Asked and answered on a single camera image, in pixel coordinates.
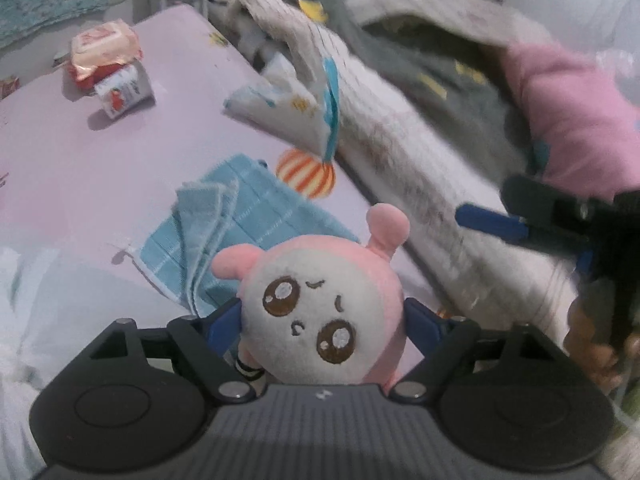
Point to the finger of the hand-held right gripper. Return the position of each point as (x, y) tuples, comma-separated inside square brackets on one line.
[(492, 222), (537, 197)]

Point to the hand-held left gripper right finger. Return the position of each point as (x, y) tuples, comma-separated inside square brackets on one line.
[(422, 322)]

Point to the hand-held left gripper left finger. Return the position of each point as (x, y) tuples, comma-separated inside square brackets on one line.
[(225, 325)]

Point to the pink round plush toy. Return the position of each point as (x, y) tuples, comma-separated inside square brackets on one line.
[(320, 310)]

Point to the person's right hand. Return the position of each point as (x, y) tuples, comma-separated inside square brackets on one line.
[(590, 345)]

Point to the pink pillow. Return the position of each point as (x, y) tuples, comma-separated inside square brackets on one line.
[(575, 115)]

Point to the blue checked towel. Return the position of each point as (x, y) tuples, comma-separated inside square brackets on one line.
[(240, 230)]

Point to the striped beige blanket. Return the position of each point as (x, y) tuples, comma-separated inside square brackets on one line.
[(400, 160)]

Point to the grey cloth with yellow print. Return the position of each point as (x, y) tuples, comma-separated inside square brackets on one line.
[(440, 65)]

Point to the white and blue cloth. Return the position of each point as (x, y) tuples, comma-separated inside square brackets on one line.
[(45, 320)]

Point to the pink bed sheet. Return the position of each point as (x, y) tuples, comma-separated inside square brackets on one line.
[(125, 160)]

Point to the white printed folded cloth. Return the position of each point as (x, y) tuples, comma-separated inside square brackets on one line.
[(290, 107)]

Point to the small white red packet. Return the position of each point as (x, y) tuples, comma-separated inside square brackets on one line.
[(122, 92)]

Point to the pink wet wipes packet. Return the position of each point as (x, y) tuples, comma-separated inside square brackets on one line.
[(102, 52)]

